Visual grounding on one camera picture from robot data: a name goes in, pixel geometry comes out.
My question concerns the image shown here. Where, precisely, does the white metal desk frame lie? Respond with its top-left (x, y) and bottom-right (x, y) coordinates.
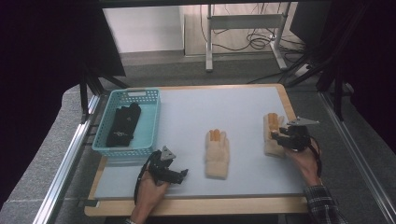
top-left (205, 3), bottom-right (290, 74)

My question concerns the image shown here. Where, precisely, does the person's right hand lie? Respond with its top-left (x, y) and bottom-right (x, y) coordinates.
top-left (283, 138), bottom-right (323, 189)

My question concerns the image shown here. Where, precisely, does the white power strip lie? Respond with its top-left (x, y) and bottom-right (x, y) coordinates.
top-left (292, 63), bottom-right (311, 78)

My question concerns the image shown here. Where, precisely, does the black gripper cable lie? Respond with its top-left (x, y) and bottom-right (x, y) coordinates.
top-left (307, 135), bottom-right (324, 179)
top-left (133, 150), bottom-right (163, 206)

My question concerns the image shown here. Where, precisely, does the turquoise plastic basket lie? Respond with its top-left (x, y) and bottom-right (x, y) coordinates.
top-left (92, 88), bottom-right (163, 161)

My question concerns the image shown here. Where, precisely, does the aluminium rail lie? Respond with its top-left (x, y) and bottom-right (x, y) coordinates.
top-left (318, 91), bottom-right (396, 220)
top-left (32, 93), bottom-right (103, 224)

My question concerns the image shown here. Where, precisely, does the beige fluffy glove with loop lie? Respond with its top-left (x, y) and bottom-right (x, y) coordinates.
top-left (262, 112), bottom-right (289, 159)

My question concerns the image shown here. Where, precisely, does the person's left hand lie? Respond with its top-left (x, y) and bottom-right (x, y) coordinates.
top-left (132, 172), bottom-right (171, 219)

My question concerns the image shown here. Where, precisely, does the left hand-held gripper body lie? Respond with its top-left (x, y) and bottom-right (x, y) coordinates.
top-left (147, 145), bottom-right (177, 185)

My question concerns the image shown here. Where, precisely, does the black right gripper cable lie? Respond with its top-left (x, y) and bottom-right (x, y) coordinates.
top-left (307, 135), bottom-right (324, 179)

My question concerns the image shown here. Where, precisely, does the black glove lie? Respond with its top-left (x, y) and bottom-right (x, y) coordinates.
top-left (106, 102), bottom-right (143, 148)

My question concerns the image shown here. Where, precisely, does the dark curtain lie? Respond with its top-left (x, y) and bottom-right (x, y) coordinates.
top-left (321, 0), bottom-right (396, 155)
top-left (0, 0), bottom-right (127, 206)

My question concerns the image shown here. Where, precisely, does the black floor cable bundle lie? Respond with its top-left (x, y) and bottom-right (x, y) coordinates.
top-left (199, 3), bottom-right (307, 63)

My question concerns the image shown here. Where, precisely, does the wooden table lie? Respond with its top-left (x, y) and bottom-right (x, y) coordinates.
top-left (83, 83), bottom-right (311, 218)

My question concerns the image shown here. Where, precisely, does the grey foam mat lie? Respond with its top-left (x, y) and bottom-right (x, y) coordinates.
top-left (92, 86), bottom-right (312, 200)

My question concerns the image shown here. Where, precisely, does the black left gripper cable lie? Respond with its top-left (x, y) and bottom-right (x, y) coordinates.
top-left (133, 150), bottom-right (163, 206)

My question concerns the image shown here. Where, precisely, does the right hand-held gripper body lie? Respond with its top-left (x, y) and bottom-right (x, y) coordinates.
top-left (278, 116), bottom-right (321, 153)

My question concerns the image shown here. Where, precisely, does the black tripod stand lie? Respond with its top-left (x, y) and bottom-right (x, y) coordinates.
top-left (78, 63), bottom-right (131, 125)
top-left (284, 3), bottom-right (370, 122)

